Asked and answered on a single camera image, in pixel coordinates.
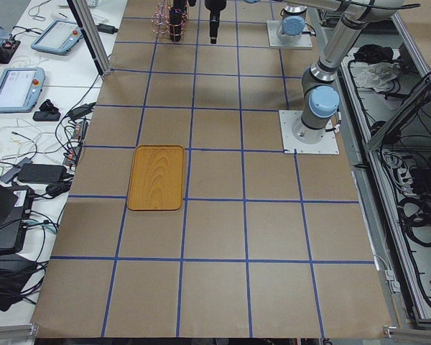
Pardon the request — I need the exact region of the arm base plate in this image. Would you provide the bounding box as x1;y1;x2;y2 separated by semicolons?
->
267;17;312;50
279;110;339;155

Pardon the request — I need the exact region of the teach pendant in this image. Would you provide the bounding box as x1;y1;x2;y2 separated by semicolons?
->
0;67;46;114
31;19;83;55

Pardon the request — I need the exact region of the white crumpled cloth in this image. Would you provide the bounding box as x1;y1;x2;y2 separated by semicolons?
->
355;62;401;93

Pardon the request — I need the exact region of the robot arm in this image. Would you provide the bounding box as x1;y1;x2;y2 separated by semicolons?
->
287;0;404;144
277;2;307;40

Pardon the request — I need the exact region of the aluminium frame post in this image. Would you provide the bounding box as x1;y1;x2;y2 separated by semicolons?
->
67;0;111;76

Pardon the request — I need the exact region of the black small power brick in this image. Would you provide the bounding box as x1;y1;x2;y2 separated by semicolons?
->
96;23;118;35

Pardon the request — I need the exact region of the wooden serving tray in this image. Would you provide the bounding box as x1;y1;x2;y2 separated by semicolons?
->
127;145;185;211

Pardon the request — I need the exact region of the black laptop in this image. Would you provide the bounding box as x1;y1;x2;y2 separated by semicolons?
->
0;185;34;255

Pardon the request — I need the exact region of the black power adapter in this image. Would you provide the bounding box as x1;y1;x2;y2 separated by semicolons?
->
17;163;67;184

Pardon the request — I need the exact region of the teach pendant far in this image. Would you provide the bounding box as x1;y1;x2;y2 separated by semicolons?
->
31;19;83;55

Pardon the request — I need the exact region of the dark wine bottle near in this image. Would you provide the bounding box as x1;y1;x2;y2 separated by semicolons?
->
169;0;187;42

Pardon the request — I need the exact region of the teach pendant near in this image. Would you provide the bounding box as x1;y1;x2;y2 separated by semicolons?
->
0;67;46;114

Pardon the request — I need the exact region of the copper wire bottle basket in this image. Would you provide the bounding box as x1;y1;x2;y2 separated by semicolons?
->
152;1;188;39

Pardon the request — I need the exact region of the black webcam device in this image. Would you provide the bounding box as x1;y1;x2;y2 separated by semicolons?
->
32;99;60;121

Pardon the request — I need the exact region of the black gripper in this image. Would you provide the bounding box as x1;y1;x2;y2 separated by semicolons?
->
204;0;227;44

